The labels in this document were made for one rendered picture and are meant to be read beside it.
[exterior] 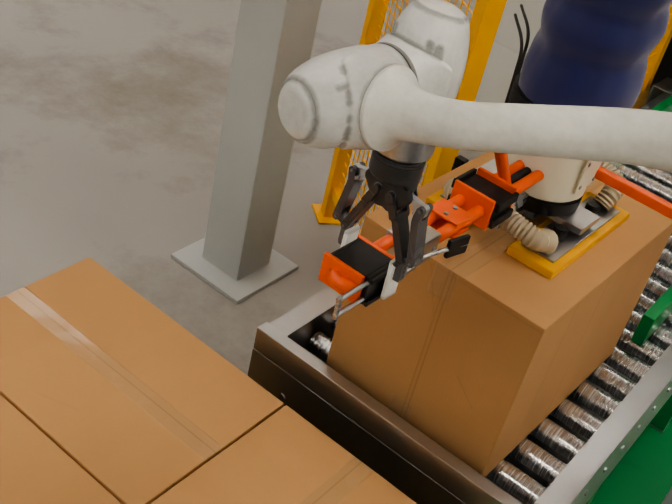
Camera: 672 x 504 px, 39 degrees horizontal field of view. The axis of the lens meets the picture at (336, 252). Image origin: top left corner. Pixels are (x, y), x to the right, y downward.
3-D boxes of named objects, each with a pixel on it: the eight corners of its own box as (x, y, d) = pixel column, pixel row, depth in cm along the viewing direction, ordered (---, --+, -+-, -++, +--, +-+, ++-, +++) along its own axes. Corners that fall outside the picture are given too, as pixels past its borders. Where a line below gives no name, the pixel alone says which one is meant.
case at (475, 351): (474, 268, 243) (523, 132, 220) (611, 354, 225) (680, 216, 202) (323, 369, 201) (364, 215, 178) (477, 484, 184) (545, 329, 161)
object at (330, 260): (352, 259, 148) (359, 233, 145) (389, 283, 145) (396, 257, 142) (317, 279, 142) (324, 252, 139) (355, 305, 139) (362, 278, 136)
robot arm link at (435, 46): (405, 87, 133) (342, 107, 125) (434, -19, 125) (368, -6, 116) (465, 122, 128) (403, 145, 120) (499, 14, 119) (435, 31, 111)
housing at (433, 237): (403, 236, 157) (410, 213, 154) (436, 256, 154) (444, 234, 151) (378, 251, 152) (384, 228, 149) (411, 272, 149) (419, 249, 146)
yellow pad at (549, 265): (585, 197, 201) (594, 177, 198) (627, 220, 197) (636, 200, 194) (504, 253, 177) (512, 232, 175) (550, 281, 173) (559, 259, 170)
